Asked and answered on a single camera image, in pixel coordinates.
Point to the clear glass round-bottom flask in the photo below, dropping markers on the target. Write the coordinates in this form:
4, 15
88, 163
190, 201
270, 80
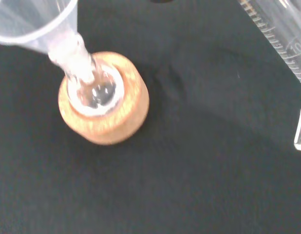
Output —
99, 95

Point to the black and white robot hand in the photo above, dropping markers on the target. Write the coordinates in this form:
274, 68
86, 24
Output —
162, 1

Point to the clear plastic funnel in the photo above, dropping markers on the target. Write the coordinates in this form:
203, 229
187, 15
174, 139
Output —
31, 22

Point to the black table cloth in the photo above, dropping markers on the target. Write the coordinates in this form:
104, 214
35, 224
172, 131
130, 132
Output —
189, 158

